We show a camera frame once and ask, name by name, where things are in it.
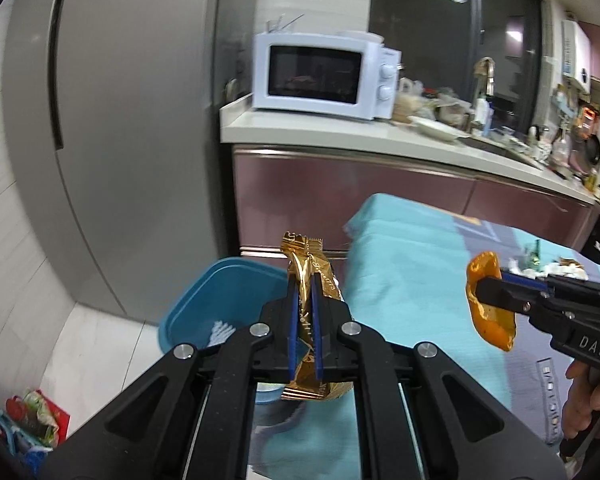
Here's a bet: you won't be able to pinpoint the gold foil snack wrapper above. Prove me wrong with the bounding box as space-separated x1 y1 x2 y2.
280 232 353 401

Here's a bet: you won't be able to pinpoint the orange peel piece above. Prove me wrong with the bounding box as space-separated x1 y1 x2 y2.
465 252 517 352

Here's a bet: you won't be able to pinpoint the blue trash bin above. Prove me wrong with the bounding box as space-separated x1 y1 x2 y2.
158 257 292 406

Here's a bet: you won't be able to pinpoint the maroon kitchen base cabinets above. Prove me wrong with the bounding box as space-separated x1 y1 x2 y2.
233 145 595 252

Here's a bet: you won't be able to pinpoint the gold kitchen faucet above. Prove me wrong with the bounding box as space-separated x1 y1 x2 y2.
474 56 495 98

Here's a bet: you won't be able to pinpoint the person's right hand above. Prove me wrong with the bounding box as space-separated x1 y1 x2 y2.
562 361 600 439

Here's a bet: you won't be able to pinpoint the green snack wrapper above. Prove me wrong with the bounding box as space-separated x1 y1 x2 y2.
526 238 541 271

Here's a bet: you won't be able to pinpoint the crumpled white tissue right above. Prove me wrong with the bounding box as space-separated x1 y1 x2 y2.
543 259 588 281

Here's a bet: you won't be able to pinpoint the teal and grey tablecloth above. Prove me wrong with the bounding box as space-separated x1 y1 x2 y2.
249 219 575 479

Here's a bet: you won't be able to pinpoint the black frying pan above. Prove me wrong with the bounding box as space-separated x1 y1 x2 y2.
584 134 600 166

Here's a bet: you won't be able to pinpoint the white plate on counter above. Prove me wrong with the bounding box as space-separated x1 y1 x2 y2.
410 116 468 143

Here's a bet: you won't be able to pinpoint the white microwave oven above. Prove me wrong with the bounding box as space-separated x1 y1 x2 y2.
251 32 402 120

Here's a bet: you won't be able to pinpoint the white water heater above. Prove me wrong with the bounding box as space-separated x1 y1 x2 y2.
562 20 591 94

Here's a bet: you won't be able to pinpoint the grey refrigerator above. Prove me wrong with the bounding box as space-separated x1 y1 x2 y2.
2 0 224 323

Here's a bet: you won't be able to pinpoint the red snack bag on floor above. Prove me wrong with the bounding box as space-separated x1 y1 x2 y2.
5 389 70 448

